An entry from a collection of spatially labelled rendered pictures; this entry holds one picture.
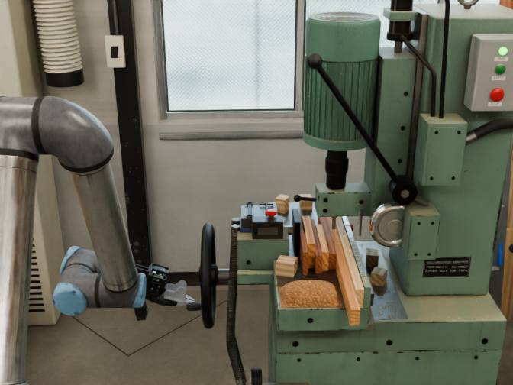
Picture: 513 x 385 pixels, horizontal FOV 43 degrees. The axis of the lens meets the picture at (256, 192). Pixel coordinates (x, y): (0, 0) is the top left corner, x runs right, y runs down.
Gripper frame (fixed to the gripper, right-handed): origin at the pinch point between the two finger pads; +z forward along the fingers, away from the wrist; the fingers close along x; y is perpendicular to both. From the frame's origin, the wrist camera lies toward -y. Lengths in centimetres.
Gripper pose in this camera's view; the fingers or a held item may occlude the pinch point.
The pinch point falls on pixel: (188, 302)
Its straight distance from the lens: 192.2
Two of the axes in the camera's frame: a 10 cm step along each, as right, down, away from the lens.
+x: -0.2, -3.9, 9.2
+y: 3.4, -8.7, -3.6
